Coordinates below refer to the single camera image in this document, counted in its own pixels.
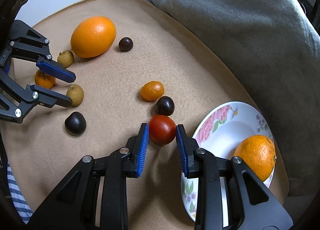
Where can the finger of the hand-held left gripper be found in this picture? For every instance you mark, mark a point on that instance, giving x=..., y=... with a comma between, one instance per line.
x=53, y=100
x=56, y=70

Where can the grey plush blanket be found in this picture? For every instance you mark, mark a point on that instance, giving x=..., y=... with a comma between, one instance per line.
x=225, y=32

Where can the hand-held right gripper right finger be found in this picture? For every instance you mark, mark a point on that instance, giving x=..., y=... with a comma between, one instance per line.
x=181, y=150

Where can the rough round orange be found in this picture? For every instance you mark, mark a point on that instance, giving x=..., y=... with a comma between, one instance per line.
x=256, y=156

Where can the blue striped cloth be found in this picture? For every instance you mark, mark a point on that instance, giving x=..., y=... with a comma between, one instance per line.
x=17, y=195

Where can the smooth oval orange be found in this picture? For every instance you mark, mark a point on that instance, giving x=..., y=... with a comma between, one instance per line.
x=93, y=36

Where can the dark grape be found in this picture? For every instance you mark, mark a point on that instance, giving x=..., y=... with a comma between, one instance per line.
x=75, y=123

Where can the small stemless tangerine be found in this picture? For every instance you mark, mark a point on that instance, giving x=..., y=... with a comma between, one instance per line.
x=152, y=91

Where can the white floral plate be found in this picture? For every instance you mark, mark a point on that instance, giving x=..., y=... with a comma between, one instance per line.
x=225, y=130

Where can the tangerine with stem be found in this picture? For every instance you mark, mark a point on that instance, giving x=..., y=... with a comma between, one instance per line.
x=43, y=82

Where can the red tomato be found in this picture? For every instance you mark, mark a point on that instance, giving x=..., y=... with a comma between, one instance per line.
x=162, y=130

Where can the brown longan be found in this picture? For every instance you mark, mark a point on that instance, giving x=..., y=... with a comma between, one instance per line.
x=65, y=58
x=76, y=94

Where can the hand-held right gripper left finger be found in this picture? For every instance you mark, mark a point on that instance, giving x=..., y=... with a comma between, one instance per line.
x=143, y=150

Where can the dark round chestnut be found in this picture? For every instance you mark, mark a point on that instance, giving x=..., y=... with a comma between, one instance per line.
x=165, y=105
x=125, y=44

